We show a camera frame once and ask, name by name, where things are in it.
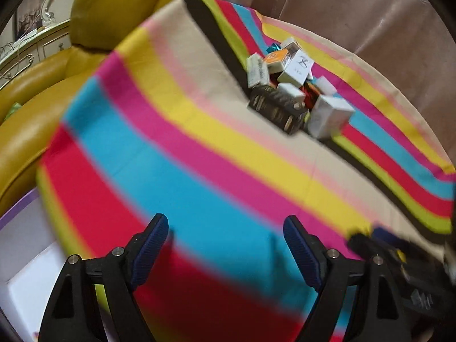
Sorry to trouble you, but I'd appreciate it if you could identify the striped colourful tablecloth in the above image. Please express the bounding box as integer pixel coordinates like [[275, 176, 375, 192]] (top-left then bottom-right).
[[36, 0, 456, 342]]

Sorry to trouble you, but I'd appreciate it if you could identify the black box gold print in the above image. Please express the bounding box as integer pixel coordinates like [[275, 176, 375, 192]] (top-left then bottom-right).
[[248, 86, 308, 135]]

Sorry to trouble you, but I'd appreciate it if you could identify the orange tissue packet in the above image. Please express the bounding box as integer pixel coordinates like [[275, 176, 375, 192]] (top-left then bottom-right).
[[264, 50, 290, 72]]

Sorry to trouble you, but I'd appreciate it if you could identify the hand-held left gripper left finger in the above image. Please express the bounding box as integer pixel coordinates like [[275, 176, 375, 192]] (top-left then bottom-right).
[[38, 213, 170, 342]]

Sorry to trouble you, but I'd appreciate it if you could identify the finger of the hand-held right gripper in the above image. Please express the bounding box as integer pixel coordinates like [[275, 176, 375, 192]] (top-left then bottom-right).
[[372, 225, 410, 253], [347, 233, 396, 268]]

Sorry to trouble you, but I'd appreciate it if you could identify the yellow leather sofa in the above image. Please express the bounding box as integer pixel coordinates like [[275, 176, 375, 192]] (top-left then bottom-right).
[[0, 0, 229, 218]]

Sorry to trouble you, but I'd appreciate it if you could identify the pink curtain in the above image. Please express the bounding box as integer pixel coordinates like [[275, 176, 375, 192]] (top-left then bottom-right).
[[224, 0, 456, 143]]

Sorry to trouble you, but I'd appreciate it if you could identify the red orange packet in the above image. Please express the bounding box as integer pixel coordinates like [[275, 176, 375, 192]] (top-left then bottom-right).
[[301, 81, 321, 109]]

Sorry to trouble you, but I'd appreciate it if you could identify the ornate framed mirror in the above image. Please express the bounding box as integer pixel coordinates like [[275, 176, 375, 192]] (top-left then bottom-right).
[[16, 0, 68, 32]]

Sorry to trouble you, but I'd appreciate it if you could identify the long white box gold print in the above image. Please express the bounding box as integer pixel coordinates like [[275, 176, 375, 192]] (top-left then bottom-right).
[[247, 54, 272, 88]]

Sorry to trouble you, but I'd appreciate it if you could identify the white cube box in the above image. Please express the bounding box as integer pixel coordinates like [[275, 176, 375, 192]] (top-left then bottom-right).
[[307, 94, 356, 139]]

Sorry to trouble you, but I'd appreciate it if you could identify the white storage box purple rim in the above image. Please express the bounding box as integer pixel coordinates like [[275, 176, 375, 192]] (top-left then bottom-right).
[[0, 189, 107, 342]]

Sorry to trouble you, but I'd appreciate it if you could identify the small flat white box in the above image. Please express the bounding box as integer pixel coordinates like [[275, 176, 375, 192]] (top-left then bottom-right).
[[277, 83, 306, 103]]

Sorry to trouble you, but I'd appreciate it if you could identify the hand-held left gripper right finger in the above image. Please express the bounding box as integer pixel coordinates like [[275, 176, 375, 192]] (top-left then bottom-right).
[[283, 215, 414, 342]]

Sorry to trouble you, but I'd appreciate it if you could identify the white box black logo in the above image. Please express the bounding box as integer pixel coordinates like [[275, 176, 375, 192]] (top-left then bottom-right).
[[277, 49, 315, 86]]

